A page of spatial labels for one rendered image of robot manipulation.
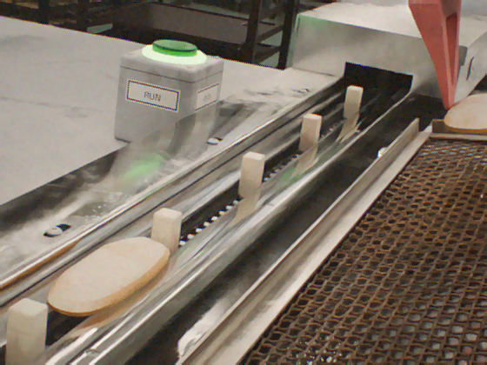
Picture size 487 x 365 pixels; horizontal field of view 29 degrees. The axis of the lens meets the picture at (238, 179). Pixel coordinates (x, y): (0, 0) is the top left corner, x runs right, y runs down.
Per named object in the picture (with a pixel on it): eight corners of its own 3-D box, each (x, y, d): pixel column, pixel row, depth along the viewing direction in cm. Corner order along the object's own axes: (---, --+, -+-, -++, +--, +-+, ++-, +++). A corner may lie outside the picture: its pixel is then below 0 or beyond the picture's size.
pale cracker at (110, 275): (125, 238, 54) (127, 220, 53) (184, 255, 53) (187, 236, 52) (26, 303, 45) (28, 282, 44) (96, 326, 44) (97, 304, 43)
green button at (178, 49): (163, 55, 83) (164, 37, 83) (203, 63, 82) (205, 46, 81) (142, 61, 80) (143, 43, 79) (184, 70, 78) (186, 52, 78)
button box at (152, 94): (144, 155, 89) (156, 41, 85) (220, 174, 87) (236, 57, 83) (102, 176, 82) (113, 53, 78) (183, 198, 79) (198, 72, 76)
